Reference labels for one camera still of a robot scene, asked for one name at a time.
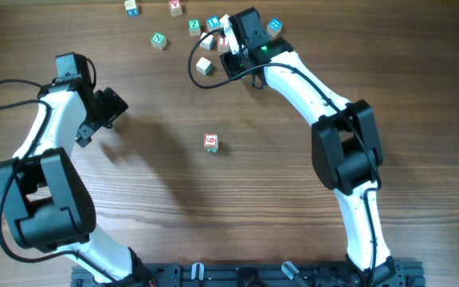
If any white blue-sided wooden block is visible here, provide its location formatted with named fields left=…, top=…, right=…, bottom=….
left=199, top=32, right=214, bottom=50

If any red V wooden block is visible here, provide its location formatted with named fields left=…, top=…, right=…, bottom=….
left=168, top=0, right=182, bottom=17

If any green Z wooden block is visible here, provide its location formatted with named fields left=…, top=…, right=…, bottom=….
left=188, top=19, right=202, bottom=36

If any green N wooden block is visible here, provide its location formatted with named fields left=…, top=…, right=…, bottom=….
left=151, top=32, right=167, bottom=50

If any red 6 wooden block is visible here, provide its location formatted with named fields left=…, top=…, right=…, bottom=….
left=203, top=134, right=218, bottom=150

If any blue L wooden block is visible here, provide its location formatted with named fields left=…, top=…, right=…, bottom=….
left=206, top=16, right=222, bottom=32

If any white green-sided wooden block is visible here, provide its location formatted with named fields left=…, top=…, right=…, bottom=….
left=196, top=57, right=212, bottom=76

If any plain top wooden block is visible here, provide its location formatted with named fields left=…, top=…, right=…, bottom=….
left=220, top=14, right=230, bottom=29

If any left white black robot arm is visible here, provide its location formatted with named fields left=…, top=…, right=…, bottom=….
left=0, top=53, right=157, bottom=286

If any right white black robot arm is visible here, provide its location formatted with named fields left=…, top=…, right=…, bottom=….
left=221, top=8, right=390, bottom=275

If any blue arrows wooden block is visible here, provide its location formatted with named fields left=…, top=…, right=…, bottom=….
left=267, top=18, right=283, bottom=37

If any red I wooden block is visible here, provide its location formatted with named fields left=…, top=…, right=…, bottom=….
left=218, top=36, right=230, bottom=53

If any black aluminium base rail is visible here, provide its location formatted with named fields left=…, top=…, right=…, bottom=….
left=69, top=261, right=426, bottom=287

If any blue X wooden block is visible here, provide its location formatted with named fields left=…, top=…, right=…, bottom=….
left=124, top=0, right=139, bottom=18

